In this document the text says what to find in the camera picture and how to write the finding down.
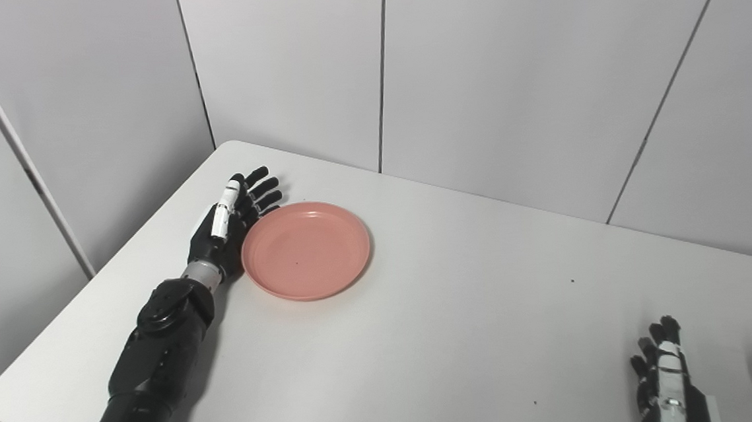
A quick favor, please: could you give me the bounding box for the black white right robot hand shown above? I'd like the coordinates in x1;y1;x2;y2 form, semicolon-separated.
627;312;722;422

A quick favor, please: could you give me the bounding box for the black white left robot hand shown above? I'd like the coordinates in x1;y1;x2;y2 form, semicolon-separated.
181;165;289;284

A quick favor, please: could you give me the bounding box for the pink round plate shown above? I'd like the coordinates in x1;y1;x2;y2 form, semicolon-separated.
238;197;375;306

